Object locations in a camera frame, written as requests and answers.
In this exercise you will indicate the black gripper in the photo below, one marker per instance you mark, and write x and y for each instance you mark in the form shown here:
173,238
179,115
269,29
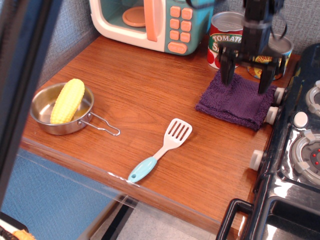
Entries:
254,43

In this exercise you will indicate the purple towel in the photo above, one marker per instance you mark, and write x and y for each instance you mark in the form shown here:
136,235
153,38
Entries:
238,103

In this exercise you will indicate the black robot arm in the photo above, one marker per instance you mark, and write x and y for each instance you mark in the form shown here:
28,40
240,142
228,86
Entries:
259,10

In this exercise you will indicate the yellow pineapple slices can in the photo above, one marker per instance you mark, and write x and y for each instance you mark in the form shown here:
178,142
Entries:
283,46

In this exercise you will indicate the tomato sauce can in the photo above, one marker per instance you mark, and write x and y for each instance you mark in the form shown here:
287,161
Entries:
226,26

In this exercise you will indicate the white stove knob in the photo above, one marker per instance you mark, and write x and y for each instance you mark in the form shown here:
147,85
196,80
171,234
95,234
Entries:
256,159
271,115
278,95

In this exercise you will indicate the toy microwave oven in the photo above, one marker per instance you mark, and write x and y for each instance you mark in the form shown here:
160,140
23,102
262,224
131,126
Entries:
169,26

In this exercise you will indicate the white and teal spatula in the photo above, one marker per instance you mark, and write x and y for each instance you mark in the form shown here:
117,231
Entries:
175,135

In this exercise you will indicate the black toy stove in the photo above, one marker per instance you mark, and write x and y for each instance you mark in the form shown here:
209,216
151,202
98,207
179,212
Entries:
286,203

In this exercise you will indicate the yellow toy corn cob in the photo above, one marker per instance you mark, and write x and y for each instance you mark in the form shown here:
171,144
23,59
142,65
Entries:
67,102

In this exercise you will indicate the small steel pan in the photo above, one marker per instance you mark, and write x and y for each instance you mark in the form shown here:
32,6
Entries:
43,104

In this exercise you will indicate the orange plush object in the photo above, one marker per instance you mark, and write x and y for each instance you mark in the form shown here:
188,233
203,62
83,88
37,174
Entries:
16,235

